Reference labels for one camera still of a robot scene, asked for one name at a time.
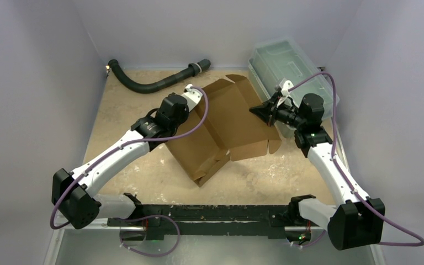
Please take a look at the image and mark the brown cardboard box sheet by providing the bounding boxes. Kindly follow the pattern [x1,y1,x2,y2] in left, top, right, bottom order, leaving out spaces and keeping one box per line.
[166,74,282,187]

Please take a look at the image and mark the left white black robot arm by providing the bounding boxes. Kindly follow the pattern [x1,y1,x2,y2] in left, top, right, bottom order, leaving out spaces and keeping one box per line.
[49,87,209,230]

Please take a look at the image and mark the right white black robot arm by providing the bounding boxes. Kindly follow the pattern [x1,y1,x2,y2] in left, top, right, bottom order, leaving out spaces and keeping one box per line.
[249,92,385,250]

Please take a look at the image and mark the clear plastic storage bin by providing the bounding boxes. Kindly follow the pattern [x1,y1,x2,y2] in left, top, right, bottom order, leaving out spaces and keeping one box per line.
[248,39,340,121]

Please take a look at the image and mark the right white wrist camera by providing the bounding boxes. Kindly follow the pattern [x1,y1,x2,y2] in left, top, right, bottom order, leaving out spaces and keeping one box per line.
[277,78,294,107]

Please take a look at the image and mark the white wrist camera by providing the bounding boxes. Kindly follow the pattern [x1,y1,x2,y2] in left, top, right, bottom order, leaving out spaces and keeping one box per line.
[181,84,203,112]
[277,78,294,107]

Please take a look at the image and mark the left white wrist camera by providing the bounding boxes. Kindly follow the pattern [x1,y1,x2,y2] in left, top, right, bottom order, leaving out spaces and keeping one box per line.
[181,84,203,112]

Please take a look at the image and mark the black corrugated hose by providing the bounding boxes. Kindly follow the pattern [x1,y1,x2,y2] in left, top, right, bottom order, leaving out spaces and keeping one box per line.
[108,59,211,94]

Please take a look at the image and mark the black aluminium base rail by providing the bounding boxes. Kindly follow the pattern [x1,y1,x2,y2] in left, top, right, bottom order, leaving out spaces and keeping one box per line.
[106,204,319,240]

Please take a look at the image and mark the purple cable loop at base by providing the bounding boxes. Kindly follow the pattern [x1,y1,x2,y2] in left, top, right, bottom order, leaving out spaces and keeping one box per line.
[119,211,183,257]

